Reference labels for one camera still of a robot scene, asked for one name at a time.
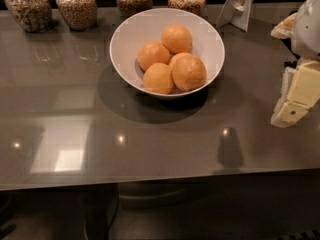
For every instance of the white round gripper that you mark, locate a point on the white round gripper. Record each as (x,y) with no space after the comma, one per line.
(308,30)

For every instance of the orange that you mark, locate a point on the orange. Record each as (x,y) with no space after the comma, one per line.
(176,38)
(158,79)
(152,52)
(189,73)

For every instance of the white ceramic bowl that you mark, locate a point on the white ceramic bowl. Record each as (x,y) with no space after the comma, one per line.
(148,25)

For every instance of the black trivet mat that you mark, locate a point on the black trivet mat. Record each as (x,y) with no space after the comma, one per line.
(291,63)

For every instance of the white folded card stand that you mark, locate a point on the white folded card stand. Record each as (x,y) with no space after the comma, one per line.
(236,13)

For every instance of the far left glass jar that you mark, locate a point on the far left glass jar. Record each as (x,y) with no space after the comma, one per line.
(34,16)

